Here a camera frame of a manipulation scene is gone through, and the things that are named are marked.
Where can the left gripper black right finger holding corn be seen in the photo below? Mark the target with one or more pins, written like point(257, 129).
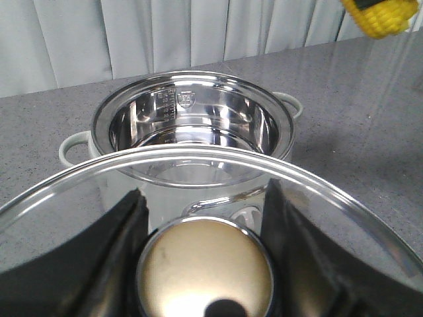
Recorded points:
point(364, 4)

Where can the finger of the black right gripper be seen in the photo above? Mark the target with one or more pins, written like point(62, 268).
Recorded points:
point(314, 276)

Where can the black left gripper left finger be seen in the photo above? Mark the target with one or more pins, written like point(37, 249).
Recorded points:
point(93, 274)

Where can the yellow corn cob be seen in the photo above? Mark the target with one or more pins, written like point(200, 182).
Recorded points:
point(388, 17)

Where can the glass pot lid steel rim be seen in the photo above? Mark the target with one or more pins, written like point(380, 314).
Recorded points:
point(200, 265)

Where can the pale green electric cooking pot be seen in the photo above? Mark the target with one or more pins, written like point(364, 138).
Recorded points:
point(193, 108)

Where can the white pleated curtain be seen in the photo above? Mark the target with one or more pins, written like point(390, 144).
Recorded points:
point(55, 44)

